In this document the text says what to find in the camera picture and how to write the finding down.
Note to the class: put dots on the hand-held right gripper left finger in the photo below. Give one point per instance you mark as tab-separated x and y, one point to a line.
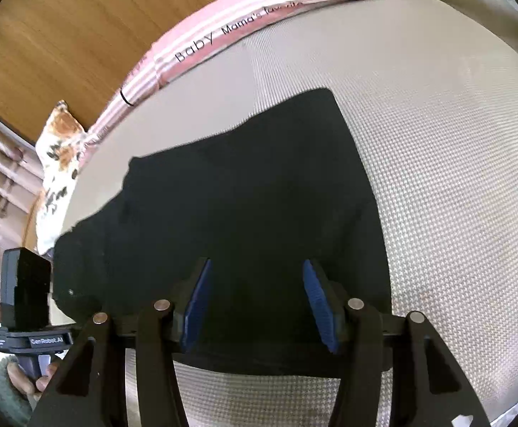
196	307

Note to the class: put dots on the grey bed mat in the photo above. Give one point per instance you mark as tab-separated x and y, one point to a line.
441	164

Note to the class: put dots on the black pants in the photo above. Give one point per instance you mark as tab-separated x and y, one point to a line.
241	195

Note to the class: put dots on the pink striped pillow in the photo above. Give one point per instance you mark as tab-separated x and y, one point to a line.
187	49

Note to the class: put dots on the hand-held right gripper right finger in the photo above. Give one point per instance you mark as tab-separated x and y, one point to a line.
323	311

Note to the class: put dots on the wooden headboard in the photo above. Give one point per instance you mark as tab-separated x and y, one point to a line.
85	31

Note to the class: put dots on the person's left hand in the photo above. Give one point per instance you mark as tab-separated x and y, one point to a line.
19	378

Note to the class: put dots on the floral pillow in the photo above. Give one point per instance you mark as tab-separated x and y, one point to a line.
59	155

